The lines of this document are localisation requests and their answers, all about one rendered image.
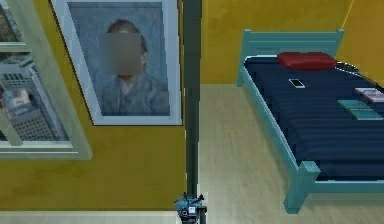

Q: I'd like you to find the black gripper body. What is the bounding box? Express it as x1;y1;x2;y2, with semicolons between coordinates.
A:
178;207;190;223

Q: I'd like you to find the white-framed portrait picture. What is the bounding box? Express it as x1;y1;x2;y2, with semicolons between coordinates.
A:
49;0;184;127

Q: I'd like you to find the teal bed with navy mattress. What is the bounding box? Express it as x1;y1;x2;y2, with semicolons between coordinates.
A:
235;28;384;215

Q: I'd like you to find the white-edged mobile phone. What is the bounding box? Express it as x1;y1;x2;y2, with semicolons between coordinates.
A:
288;78;306;90

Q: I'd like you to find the white-framed window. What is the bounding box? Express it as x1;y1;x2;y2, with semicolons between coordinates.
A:
0;0;94;161

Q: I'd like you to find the red pillow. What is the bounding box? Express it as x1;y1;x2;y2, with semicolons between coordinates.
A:
276;51;338;72

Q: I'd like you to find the teal book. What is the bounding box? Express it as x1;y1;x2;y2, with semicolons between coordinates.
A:
336;99;384;121

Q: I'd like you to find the black white-rimmed oval thing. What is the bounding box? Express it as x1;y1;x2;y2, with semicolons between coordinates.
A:
334;60;362;75

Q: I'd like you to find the pink and white book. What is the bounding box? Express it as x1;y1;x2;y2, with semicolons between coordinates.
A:
354;87;384;103

